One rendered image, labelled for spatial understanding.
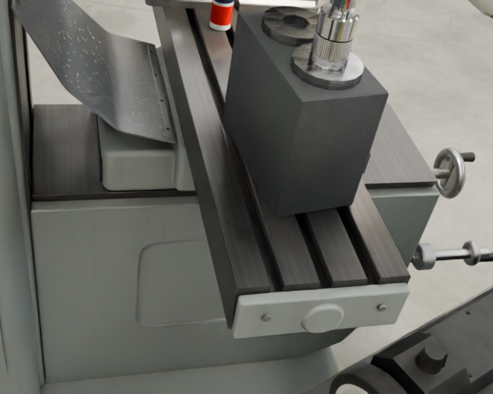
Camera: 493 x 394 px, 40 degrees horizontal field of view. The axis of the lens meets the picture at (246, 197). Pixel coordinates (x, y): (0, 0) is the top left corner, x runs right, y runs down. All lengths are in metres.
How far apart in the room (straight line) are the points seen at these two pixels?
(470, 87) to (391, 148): 1.97
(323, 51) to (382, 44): 2.71
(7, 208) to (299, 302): 0.54
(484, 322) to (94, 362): 0.82
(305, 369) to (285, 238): 0.84
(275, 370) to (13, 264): 0.71
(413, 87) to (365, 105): 2.40
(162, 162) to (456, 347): 0.63
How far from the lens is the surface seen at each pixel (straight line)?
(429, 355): 1.22
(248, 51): 0.93
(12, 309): 1.33
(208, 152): 0.99
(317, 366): 1.71
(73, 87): 1.07
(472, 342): 1.36
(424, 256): 1.52
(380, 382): 1.22
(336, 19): 0.81
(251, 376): 1.65
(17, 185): 1.16
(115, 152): 1.16
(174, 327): 1.50
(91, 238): 1.27
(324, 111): 0.81
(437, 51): 3.61
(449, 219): 2.55
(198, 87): 1.13
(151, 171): 1.18
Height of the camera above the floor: 1.56
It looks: 41 degrees down
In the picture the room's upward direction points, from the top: 11 degrees clockwise
